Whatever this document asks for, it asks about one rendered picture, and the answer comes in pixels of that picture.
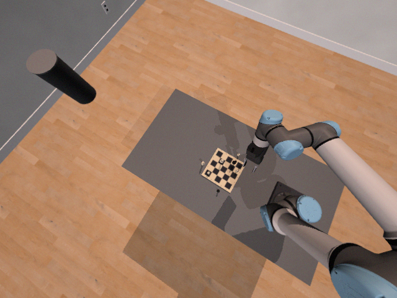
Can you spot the chessboard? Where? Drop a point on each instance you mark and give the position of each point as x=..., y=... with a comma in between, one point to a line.
x=221, y=173

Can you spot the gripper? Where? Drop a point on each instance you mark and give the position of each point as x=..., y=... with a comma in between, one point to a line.
x=256, y=151

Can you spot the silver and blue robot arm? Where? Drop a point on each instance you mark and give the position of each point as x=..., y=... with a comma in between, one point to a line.
x=355, y=271

